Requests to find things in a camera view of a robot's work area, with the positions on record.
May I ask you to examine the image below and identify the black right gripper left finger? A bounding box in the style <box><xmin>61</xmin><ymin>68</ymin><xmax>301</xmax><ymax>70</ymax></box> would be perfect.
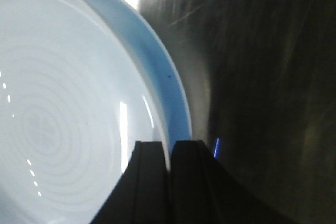
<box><xmin>91</xmin><ymin>141</ymin><xmax>169</xmax><ymax>223</ymax></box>

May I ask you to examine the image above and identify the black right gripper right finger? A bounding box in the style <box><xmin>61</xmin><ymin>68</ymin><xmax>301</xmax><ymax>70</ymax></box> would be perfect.
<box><xmin>171</xmin><ymin>141</ymin><xmax>289</xmax><ymax>223</ymax></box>

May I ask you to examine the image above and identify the light blue plate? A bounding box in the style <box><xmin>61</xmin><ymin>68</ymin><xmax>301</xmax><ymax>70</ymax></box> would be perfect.
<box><xmin>1</xmin><ymin>0</ymin><xmax>192</xmax><ymax>223</ymax></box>

